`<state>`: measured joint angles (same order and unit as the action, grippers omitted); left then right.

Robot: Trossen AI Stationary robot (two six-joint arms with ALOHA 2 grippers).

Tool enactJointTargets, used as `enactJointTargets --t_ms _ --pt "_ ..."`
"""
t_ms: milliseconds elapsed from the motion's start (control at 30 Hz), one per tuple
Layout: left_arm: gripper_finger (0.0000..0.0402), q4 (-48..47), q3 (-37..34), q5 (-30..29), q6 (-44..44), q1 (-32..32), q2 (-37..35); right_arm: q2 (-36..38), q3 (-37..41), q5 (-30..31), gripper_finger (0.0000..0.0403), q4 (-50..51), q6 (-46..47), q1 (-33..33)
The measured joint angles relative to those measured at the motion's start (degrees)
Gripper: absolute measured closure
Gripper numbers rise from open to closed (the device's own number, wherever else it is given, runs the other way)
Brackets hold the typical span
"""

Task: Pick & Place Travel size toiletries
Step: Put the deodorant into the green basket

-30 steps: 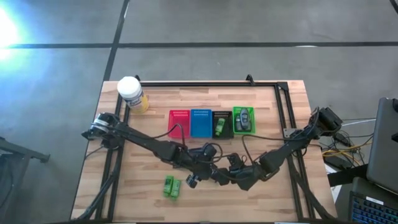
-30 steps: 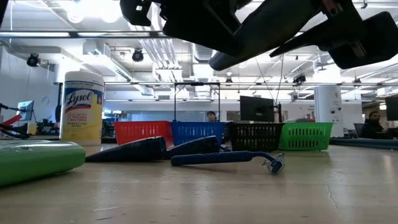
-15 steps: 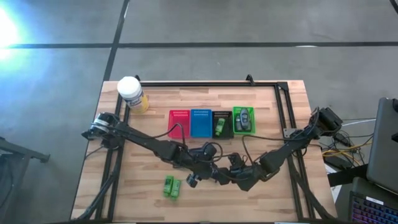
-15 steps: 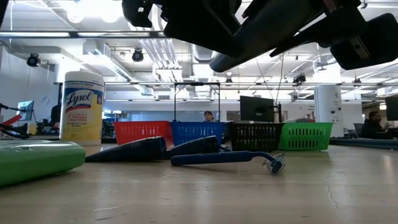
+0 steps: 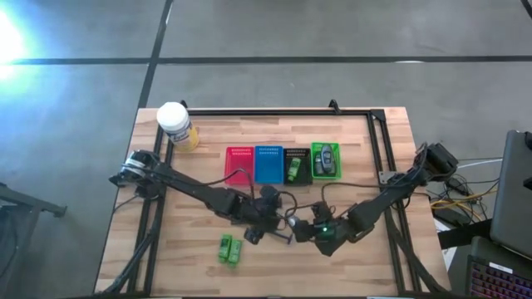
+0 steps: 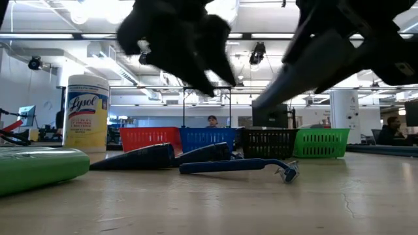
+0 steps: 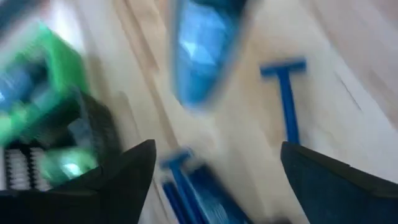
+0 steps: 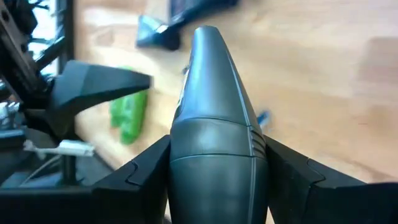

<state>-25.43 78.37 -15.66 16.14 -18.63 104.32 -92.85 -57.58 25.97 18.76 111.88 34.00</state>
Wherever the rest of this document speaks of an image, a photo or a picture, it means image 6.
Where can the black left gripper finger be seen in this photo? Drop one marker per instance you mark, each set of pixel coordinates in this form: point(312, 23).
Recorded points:
point(186, 68)
point(215, 42)

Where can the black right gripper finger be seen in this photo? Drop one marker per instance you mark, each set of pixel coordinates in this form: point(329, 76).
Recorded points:
point(310, 23)
point(313, 65)

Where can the dark blue toothpaste tube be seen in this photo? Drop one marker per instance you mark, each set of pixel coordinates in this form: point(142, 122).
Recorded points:
point(205, 152)
point(140, 158)

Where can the blue disposable razor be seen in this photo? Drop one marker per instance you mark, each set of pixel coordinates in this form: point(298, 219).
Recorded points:
point(222, 166)

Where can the green travel bottle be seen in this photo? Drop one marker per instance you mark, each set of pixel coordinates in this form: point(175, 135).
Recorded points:
point(36, 169)

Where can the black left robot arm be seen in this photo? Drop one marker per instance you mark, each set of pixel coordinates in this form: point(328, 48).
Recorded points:
point(2, 9)

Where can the black ceiling spotlight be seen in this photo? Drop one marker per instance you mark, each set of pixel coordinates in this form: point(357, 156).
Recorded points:
point(142, 59)
point(34, 63)
point(258, 53)

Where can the white round column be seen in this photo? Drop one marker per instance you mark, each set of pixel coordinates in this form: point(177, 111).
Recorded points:
point(344, 114)

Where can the person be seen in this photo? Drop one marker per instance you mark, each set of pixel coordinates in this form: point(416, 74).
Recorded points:
point(390, 134)
point(212, 120)

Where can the black computer monitor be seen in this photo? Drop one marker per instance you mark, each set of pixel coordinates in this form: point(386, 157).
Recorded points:
point(412, 114)
point(271, 119)

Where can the blue plastic basket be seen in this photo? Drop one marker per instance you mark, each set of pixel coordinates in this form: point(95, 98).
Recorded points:
point(209, 137)

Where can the green plastic basket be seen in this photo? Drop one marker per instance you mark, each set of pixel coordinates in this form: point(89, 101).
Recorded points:
point(321, 143)

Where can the red plastic basket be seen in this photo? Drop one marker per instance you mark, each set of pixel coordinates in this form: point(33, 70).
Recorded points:
point(147, 137)

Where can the black plastic basket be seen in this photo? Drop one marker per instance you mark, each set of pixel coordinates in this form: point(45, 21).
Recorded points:
point(267, 143)

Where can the yellow Lysol wipes canister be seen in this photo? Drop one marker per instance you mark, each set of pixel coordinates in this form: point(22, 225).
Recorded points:
point(86, 124)

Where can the tilted computer monitor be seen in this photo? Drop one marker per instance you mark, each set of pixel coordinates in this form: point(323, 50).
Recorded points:
point(26, 117)

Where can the red bar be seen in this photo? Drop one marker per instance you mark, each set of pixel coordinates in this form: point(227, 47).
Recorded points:
point(13, 125)

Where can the black articulated stand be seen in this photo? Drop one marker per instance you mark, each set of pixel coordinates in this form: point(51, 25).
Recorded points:
point(16, 138)

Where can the black metal frame stand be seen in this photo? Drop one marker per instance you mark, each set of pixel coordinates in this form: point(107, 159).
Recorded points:
point(196, 87)

